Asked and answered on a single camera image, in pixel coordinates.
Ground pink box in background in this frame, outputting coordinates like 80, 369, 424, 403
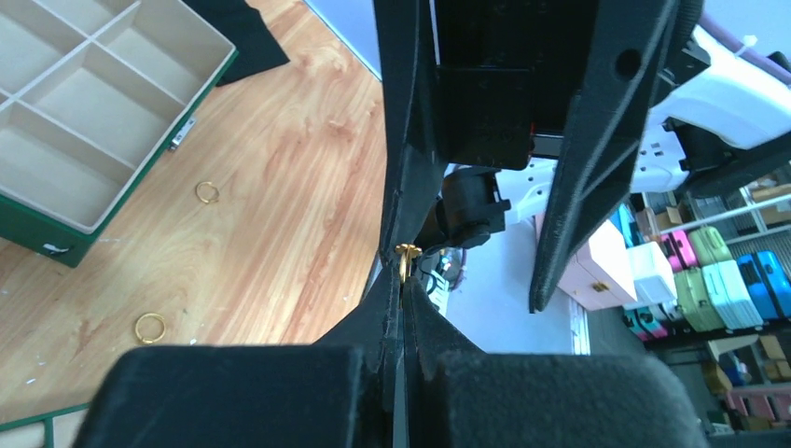
557, 219, 637, 311

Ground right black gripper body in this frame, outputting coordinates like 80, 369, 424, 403
435, 1, 599, 170

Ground green jewelry tray insert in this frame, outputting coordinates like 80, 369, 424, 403
1, 403, 89, 448

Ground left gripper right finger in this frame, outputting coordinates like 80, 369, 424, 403
402, 279, 707, 447

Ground black cloth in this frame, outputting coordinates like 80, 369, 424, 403
186, 0, 290, 86

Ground colourful suitcases in background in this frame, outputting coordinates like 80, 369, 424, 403
611, 206, 790, 344

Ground green jewelry box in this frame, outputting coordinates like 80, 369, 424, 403
1, 0, 237, 267

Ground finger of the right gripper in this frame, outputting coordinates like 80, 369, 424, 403
373, 1, 448, 260
529, 1, 703, 313

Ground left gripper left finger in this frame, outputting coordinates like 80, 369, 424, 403
75, 267, 399, 447

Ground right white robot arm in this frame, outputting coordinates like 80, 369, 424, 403
374, 1, 790, 312

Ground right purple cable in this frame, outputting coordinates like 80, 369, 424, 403
698, 12, 791, 88

